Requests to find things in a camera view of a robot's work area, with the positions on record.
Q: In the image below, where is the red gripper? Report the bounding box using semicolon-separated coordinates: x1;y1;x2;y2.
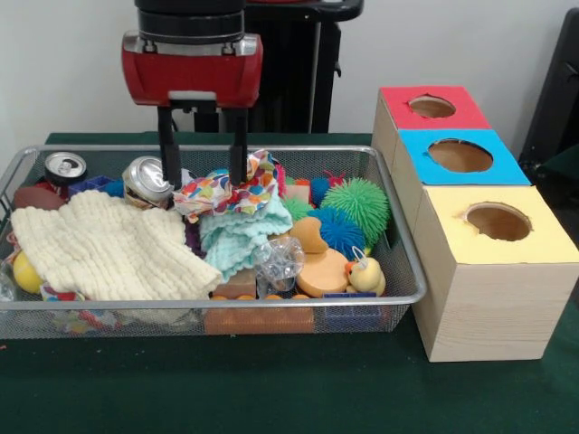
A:
122;41;264;190

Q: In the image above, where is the clear plastic piece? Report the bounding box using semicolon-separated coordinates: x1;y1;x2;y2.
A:
252;236;306;293

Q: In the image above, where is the shallow clear mesh bin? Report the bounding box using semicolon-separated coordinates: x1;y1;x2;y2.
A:
0;145;428;340

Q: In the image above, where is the wooden box with three holes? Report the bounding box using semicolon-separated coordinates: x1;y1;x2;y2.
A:
371;86;579;363

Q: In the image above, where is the multicolour polka dot cloth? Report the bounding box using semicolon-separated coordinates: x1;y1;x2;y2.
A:
172;150;281;224

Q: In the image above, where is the crushed silver can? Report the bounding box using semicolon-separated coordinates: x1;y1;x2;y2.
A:
122;156;177;207

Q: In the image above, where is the mint green cloth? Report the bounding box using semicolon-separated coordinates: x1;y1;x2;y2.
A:
199;194;294;281

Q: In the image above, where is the small green spiky ball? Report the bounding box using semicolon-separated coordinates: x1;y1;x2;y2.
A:
282;195;313;224

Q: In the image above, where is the cream knit cloth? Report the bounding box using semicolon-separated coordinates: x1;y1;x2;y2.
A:
11;190;223;304

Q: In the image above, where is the upright dark soda can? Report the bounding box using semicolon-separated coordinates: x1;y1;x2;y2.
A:
43;151;89;189

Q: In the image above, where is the blue spiky ball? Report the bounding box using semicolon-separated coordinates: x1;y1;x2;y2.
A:
308;208;366;261

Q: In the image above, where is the large green spiky ball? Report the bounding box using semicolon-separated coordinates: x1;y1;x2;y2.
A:
321;177;391;247

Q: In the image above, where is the orange foam duck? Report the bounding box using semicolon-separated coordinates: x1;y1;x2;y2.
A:
289;216;350;298

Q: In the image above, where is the brown toy football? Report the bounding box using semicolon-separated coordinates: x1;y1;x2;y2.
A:
13;184;69;211

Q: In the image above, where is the orange toy brick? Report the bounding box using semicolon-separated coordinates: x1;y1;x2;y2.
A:
204;291;316;335

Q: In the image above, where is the small yellow rubber duck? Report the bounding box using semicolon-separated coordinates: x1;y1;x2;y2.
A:
345;247;386;296

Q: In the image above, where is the yellow ball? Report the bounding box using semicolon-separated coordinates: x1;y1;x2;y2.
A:
12;251;44;294

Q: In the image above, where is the black chair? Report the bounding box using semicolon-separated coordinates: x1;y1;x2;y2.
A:
525;9;579;177

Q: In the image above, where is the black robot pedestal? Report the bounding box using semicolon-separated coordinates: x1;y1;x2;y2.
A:
188;0;365;135

